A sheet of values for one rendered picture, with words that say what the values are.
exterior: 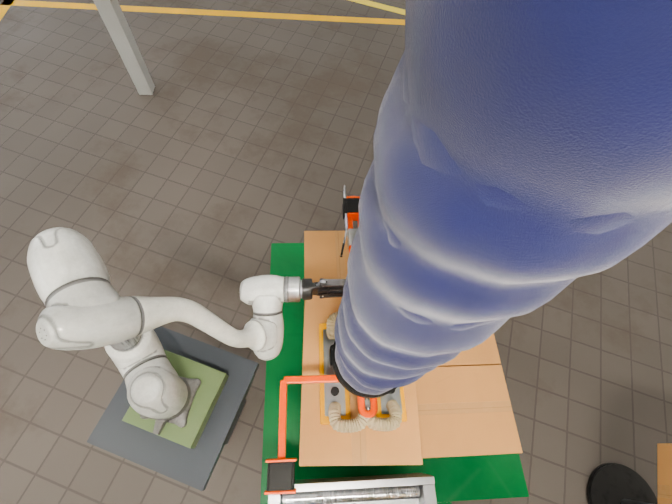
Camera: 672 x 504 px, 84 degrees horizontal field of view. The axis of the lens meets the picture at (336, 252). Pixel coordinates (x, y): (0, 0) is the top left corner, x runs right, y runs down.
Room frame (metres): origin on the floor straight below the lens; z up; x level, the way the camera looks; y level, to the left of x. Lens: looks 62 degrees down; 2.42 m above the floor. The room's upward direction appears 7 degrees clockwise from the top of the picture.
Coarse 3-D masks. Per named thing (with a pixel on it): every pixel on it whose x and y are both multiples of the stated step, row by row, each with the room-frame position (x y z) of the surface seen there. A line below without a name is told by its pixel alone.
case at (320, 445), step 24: (312, 312) 0.44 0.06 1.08; (312, 336) 0.35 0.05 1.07; (312, 360) 0.27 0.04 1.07; (312, 384) 0.19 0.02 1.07; (312, 408) 0.11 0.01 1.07; (408, 408) 0.15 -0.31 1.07; (312, 432) 0.04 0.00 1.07; (336, 432) 0.05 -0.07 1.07; (360, 432) 0.06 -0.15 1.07; (384, 432) 0.07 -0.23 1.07; (408, 432) 0.07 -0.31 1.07; (312, 456) -0.03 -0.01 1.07; (336, 456) -0.02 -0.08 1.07; (360, 456) -0.01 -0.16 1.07; (384, 456) 0.00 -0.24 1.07; (408, 456) 0.00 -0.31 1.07
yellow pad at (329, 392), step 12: (324, 324) 0.40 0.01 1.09; (324, 336) 0.35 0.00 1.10; (324, 348) 0.31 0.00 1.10; (324, 360) 0.27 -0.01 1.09; (324, 372) 0.23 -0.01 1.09; (324, 384) 0.19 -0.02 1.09; (336, 384) 0.19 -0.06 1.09; (324, 396) 0.15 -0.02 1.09; (336, 396) 0.16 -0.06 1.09; (348, 396) 0.16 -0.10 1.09; (324, 408) 0.11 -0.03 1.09; (348, 408) 0.12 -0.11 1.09; (324, 420) 0.08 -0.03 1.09
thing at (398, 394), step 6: (396, 390) 0.20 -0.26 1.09; (402, 390) 0.20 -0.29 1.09; (384, 396) 0.17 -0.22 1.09; (390, 396) 0.18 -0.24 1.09; (396, 396) 0.18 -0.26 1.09; (402, 396) 0.18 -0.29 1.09; (378, 402) 0.15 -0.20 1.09; (384, 402) 0.16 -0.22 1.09; (402, 402) 0.16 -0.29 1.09; (378, 408) 0.14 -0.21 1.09; (384, 408) 0.14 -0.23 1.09; (402, 408) 0.14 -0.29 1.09; (378, 414) 0.12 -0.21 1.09; (384, 414) 0.12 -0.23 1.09; (402, 414) 0.13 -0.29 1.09; (402, 420) 0.11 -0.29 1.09
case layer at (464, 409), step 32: (320, 256) 0.95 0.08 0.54; (480, 352) 0.52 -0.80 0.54; (416, 384) 0.32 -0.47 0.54; (448, 384) 0.34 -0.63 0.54; (480, 384) 0.36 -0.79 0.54; (448, 416) 0.19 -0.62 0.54; (480, 416) 0.21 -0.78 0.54; (512, 416) 0.23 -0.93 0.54; (448, 448) 0.06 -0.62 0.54; (480, 448) 0.07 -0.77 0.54; (512, 448) 0.09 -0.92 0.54
